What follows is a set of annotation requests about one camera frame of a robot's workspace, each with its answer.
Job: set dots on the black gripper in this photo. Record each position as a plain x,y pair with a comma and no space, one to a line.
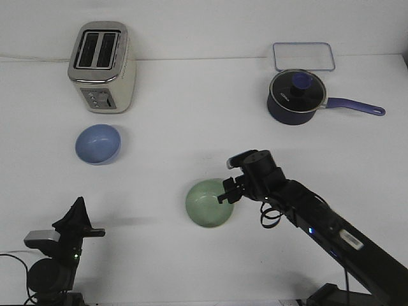
73,228
260,180

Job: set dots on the green bowl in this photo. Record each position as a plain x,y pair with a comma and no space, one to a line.
202,204

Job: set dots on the blue bowl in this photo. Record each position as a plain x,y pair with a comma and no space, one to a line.
99,144

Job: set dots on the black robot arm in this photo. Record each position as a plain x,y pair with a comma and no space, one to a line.
378,272
52,278

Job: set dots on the dark blue saucepan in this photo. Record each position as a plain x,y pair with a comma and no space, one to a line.
294,119

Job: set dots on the glass pot lid blue knob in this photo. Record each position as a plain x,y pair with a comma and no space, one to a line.
298,90

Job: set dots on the cream silver toaster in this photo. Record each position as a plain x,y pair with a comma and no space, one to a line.
102,67

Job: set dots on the clear container lid blue rim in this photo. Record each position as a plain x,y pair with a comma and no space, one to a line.
311,56

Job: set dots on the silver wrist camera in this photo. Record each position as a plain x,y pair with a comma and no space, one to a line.
236,160
42,239

